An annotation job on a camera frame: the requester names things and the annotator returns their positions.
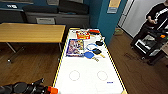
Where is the person in black shirt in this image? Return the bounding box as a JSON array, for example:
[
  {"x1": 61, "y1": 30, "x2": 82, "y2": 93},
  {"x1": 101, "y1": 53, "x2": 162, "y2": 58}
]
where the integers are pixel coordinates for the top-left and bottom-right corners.
[{"x1": 131, "y1": 1, "x2": 168, "y2": 48}]

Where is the dark grey sofa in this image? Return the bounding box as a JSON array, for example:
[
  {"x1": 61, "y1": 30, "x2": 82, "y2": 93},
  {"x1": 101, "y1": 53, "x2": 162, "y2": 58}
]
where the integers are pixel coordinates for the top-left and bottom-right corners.
[
  {"x1": 0, "y1": 8, "x2": 24, "y2": 24},
  {"x1": 22, "y1": 4, "x2": 91, "y2": 29}
]

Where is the white wall outlet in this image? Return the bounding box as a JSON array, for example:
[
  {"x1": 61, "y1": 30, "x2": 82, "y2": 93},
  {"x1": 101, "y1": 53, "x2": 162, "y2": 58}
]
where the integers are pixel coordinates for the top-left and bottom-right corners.
[{"x1": 5, "y1": 3, "x2": 18, "y2": 10}]

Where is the red orange game box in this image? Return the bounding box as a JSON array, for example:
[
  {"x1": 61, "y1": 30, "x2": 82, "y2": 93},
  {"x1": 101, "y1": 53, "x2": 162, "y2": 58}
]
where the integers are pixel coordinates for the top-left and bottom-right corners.
[{"x1": 75, "y1": 29, "x2": 91, "y2": 41}]

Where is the black sofa cushion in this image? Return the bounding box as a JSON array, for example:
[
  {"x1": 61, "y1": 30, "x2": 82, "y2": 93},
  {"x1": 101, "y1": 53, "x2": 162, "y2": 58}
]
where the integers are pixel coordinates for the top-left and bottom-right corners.
[{"x1": 58, "y1": 0, "x2": 90, "y2": 15}]

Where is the cardboard box on floor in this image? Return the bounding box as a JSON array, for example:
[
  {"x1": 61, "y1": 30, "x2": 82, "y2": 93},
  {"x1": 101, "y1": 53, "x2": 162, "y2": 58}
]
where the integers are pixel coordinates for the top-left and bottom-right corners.
[{"x1": 114, "y1": 28, "x2": 124, "y2": 37}]

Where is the yellow poster on pillar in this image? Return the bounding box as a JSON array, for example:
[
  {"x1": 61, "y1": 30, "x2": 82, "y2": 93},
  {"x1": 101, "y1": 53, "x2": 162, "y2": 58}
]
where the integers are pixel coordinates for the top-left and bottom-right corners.
[{"x1": 107, "y1": 0, "x2": 123, "y2": 14}]

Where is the purple colourful board game box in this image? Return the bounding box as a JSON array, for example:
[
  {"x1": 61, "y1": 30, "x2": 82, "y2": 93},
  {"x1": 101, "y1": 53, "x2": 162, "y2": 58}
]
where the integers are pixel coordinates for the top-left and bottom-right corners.
[{"x1": 65, "y1": 38, "x2": 85, "y2": 58}]

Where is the black round paddle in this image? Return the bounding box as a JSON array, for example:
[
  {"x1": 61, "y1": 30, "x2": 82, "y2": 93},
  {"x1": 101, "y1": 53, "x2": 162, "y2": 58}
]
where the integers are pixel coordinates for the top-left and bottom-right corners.
[{"x1": 95, "y1": 39, "x2": 105, "y2": 47}]

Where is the black wheeled cart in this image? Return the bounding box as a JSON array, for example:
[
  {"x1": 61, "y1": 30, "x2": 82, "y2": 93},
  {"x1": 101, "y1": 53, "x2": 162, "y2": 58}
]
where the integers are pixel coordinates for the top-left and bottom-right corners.
[{"x1": 133, "y1": 28, "x2": 168, "y2": 66}]

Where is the white air hockey table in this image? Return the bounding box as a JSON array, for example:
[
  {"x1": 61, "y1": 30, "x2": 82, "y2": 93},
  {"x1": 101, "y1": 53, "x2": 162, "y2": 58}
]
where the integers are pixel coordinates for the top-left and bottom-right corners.
[{"x1": 51, "y1": 27, "x2": 129, "y2": 94}]

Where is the flat red object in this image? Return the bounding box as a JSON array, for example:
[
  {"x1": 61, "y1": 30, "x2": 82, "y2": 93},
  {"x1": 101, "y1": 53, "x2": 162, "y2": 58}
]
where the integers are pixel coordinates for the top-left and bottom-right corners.
[{"x1": 88, "y1": 28, "x2": 101, "y2": 35}]

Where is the large wooden table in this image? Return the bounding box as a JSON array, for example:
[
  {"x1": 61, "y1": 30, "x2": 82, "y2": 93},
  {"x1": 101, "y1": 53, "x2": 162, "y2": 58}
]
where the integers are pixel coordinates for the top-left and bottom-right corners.
[{"x1": 0, "y1": 22, "x2": 67, "y2": 64}]

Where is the blue cord ring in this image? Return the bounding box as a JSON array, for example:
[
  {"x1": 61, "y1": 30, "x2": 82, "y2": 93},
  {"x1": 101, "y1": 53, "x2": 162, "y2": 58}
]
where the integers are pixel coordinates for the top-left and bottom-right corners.
[{"x1": 86, "y1": 43, "x2": 98, "y2": 51}]

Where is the black paddle with wooden handle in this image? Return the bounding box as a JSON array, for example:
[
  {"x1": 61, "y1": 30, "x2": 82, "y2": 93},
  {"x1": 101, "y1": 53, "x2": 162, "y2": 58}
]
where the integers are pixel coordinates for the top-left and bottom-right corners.
[{"x1": 91, "y1": 48, "x2": 106, "y2": 59}]

